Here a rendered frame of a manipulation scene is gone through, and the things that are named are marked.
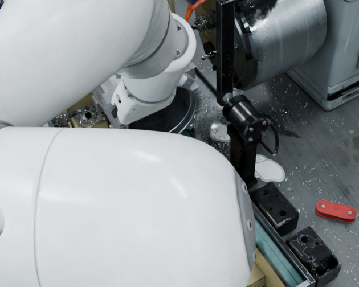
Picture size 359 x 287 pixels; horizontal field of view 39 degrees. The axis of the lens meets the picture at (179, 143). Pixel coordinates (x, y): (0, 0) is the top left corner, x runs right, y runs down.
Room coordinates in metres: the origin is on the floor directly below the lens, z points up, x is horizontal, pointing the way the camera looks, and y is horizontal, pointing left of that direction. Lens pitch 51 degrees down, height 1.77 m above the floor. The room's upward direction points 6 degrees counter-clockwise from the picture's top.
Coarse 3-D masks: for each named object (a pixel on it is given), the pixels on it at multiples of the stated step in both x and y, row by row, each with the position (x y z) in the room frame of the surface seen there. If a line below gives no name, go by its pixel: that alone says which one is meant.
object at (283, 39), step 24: (240, 0) 0.86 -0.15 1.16; (264, 0) 0.86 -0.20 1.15; (288, 0) 0.87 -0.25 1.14; (312, 0) 0.88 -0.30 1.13; (240, 24) 0.83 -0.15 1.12; (264, 24) 0.82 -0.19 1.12; (288, 24) 0.83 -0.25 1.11; (312, 24) 0.85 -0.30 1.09; (240, 48) 0.82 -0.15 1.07; (264, 48) 0.80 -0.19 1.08; (288, 48) 0.82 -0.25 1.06; (312, 48) 0.84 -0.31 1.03; (240, 72) 0.82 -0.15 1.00; (264, 72) 0.79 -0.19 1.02
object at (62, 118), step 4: (64, 112) 0.69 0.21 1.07; (56, 116) 0.67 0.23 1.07; (60, 116) 0.67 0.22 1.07; (64, 116) 0.68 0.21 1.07; (52, 120) 0.66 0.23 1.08; (56, 120) 0.67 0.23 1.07; (60, 120) 0.66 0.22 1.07; (64, 120) 0.67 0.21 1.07; (68, 120) 0.67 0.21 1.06; (48, 124) 0.62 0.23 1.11; (52, 124) 0.64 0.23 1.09; (56, 124) 0.66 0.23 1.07; (60, 124) 0.66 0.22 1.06; (64, 124) 0.66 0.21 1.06
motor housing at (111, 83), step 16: (112, 80) 0.76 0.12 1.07; (96, 96) 0.77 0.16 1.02; (176, 96) 0.79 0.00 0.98; (192, 96) 0.74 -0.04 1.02; (160, 112) 0.78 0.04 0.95; (176, 112) 0.76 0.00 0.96; (192, 112) 0.73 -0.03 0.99; (128, 128) 0.67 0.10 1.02; (144, 128) 0.73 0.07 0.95; (160, 128) 0.73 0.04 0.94; (176, 128) 0.72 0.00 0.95
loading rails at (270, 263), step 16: (192, 128) 0.74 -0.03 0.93; (256, 208) 0.52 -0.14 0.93; (256, 224) 0.49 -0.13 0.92; (256, 240) 0.45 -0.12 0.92; (272, 240) 0.45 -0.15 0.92; (256, 256) 0.45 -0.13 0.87; (272, 256) 0.42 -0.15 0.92; (288, 256) 0.41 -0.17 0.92; (256, 272) 0.43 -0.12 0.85; (272, 272) 0.40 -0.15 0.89; (288, 272) 0.39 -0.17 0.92; (304, 272) 0.38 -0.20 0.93
